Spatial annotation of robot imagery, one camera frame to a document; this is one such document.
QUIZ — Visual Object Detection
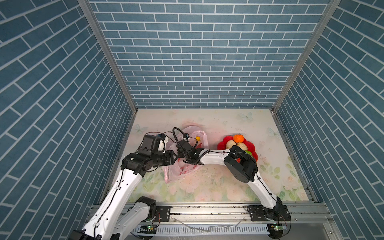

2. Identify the aluminium corner post left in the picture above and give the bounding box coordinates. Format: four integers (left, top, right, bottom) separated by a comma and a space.
78, 0, 138, 114

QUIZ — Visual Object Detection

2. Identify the aluminium corner post right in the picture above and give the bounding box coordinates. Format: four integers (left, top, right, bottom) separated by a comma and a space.
271, 0, 341, 115

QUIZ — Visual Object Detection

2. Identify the pink plastic bag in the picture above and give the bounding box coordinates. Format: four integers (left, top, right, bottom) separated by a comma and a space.
162, 126, 209, 184

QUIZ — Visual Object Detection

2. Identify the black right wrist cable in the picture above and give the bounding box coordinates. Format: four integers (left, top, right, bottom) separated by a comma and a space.
172, 126, 193, 157

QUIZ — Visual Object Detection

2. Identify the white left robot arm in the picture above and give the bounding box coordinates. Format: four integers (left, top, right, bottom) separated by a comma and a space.
69, 150, 177, 240

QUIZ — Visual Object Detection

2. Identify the orange fake tangerine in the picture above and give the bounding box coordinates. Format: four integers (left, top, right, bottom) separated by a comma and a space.
233, 135, 245, 143

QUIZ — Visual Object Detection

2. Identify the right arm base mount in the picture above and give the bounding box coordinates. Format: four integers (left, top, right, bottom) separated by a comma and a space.
246, 204, 292, 222

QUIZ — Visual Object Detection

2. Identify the aluminium corner post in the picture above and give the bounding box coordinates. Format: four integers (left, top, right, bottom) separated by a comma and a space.
271, 0, 341, 115
78, 0, 138, 114

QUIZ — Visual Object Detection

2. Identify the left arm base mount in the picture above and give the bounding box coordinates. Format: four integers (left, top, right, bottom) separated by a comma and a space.
135, 196, 171, 223

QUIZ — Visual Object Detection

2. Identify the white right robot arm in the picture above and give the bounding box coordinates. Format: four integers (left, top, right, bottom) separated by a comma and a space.
177, 140, 287, 214

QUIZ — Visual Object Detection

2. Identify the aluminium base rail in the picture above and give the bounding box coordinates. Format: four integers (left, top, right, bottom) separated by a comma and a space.
77, 202, 343, 240

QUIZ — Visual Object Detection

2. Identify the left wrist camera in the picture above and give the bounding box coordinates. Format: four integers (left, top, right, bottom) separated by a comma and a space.
138, 134, 166, 157

